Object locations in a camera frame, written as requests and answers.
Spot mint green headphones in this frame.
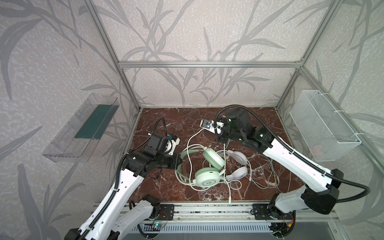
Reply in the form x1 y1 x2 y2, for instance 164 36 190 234
175 144 226 192

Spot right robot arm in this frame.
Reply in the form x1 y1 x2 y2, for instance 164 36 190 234
213 105 371 215

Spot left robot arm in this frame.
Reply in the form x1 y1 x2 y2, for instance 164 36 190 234
65 134 183 240

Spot white headphones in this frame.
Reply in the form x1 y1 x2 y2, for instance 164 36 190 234
219 150 249 182

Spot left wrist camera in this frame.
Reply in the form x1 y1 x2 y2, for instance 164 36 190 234
165 135 180 156

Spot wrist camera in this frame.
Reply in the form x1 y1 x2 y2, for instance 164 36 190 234
200 120 224 135
165 135 180 156

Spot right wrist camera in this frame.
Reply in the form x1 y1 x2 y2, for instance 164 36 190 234
200 120 224 135

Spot white headphone cable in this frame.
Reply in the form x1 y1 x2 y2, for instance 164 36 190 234
239 149 293 193

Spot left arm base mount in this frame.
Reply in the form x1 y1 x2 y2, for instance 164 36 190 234
147 204 175 221

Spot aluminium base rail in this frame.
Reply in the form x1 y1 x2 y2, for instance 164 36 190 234
162 201 340 223

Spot aluminium frame crossbar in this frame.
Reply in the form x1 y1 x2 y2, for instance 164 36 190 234
118 61 302 69

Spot clear plastic wall bin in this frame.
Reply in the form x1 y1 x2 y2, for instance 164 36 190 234
42 93 120 163

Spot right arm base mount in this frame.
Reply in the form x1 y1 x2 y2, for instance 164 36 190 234
251 203 296 222

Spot white wire mesh basket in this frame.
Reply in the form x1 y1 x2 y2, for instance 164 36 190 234
290 90 362 162

